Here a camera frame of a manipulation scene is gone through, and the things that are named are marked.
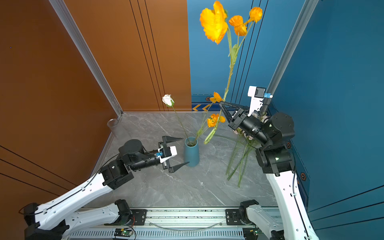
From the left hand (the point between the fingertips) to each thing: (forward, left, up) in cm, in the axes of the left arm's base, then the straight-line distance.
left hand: (184, 147), depth 59 cm
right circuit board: (-25, -32, -37) cm, 54 cm away
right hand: (+7, -12, +16) cm, 21 cm away
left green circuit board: (-25, +31, -37) cm, 54 cm away
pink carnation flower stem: (+23, -37, -34) cm, 55 cm away
